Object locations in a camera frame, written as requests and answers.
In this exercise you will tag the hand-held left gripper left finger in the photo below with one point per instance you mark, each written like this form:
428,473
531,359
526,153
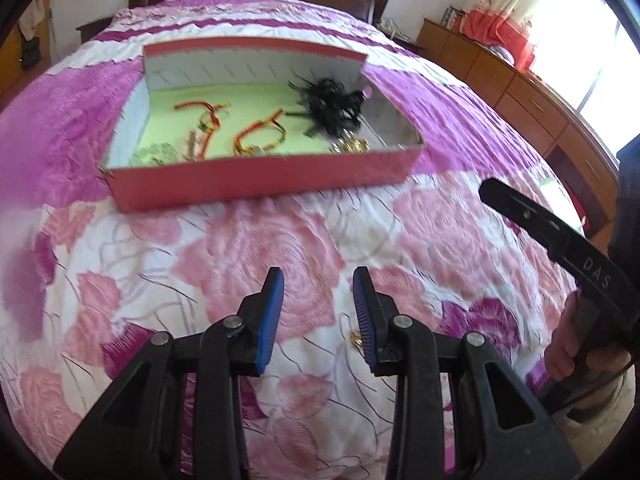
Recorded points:
267,325

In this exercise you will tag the red cardboard box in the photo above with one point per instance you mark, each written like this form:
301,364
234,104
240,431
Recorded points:
260,180

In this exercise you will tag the person's right hand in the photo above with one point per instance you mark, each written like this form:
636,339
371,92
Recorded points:
562,345

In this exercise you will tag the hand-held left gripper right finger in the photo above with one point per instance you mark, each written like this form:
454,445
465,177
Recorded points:
364,320

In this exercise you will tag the beige hanging bag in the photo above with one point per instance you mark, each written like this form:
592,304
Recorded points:
32,22

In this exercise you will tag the light wooden dresser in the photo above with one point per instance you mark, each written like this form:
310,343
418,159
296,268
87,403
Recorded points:
500,80

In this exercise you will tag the pale plastic bag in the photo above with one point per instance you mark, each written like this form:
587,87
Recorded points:
395,30

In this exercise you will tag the gold heart brooch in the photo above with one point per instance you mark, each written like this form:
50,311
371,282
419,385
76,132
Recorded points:
350,146

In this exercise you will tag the gold hair clip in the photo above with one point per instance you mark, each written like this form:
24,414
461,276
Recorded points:
190,142

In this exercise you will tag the person's right forearm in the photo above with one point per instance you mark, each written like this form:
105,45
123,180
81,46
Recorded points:
605,397

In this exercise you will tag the bright window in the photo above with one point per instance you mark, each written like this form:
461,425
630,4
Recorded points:
600,60

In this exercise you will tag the pink floral bedspread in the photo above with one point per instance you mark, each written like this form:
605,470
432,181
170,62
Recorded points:
300,240

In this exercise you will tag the black hanging bag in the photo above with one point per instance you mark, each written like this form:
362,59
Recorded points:
31,52

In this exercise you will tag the small gold earring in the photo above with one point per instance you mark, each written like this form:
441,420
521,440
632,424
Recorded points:
356,341

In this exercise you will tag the row of books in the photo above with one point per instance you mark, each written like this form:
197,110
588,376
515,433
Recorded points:
454,17

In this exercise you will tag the black feather hair accessory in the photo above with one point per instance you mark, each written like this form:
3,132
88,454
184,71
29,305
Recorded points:
330,105

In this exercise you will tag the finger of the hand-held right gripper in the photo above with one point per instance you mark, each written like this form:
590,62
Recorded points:
525,215

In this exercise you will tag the light wooden wardrobe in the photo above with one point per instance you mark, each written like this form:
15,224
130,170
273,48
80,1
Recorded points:
30,80

